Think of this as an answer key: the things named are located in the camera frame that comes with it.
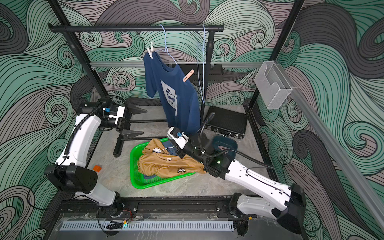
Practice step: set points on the orange small cube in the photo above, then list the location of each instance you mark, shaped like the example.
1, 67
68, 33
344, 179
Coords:
97, 168

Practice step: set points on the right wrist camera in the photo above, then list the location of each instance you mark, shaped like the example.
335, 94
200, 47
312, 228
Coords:
177, 137

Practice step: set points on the green plastic basket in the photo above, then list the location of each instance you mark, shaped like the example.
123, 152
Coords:
138, 180

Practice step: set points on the light blue wire hanger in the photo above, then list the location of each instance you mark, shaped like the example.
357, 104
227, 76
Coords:
203, 62

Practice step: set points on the clear mesh wall holder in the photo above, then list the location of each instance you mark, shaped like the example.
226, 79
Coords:
273, 85

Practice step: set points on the tan yellow t-shirt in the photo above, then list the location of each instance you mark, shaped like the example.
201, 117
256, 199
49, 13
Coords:
186, 165

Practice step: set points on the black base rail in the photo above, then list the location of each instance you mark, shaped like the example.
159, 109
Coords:
136, 208

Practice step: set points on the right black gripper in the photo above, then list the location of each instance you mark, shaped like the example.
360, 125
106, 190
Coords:
181, 152

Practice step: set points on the black case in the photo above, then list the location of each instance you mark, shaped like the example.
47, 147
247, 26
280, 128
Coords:
227, 122

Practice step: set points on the black clothes rack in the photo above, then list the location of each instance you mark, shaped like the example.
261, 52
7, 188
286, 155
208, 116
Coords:
69, 33

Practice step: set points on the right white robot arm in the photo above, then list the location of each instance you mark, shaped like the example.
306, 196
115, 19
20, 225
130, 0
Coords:
283, 203

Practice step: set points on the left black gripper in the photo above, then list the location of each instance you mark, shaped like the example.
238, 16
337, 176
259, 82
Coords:
125, 128

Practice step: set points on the dark teal plastic bin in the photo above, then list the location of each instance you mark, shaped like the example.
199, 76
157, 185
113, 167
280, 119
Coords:
221, 143

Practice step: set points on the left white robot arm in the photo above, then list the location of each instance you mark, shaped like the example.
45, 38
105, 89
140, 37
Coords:
70, 172

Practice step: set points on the light blue t-shirt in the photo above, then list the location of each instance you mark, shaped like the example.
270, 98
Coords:
149, 162

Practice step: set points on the white slotted cable duct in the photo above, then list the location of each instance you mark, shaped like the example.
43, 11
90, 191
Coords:
149, 226

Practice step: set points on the pink white clothespin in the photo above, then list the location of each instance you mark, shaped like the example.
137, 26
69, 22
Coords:
188, 75

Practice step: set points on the white wire hanger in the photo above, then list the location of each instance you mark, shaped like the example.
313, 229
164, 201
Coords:
167, 150

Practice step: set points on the dark navy t-shirt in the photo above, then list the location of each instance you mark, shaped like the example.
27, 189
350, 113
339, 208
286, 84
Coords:
178, 98

